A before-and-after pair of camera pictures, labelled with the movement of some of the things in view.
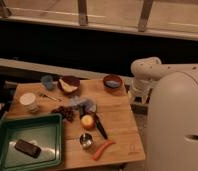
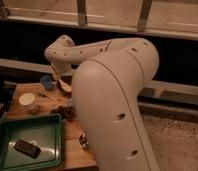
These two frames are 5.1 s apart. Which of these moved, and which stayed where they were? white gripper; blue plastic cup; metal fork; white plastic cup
Moved: white gripper
Stayed: metal fork; white plastic cup; blue plastic cup
